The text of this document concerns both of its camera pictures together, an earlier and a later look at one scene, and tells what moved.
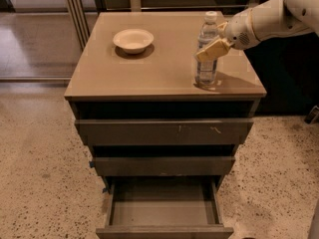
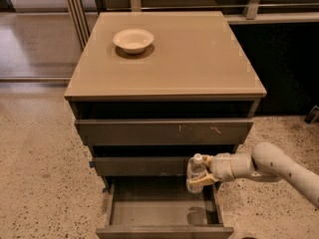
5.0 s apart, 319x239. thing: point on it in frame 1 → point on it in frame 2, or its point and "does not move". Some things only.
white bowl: [134, 41] does not move
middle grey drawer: [164, 166] does not move
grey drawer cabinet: [137, 106] does not move
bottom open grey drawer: [164, 207] does not move
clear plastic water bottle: [206, 71] → [196, 169]
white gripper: [238, 32] → [220, 167]
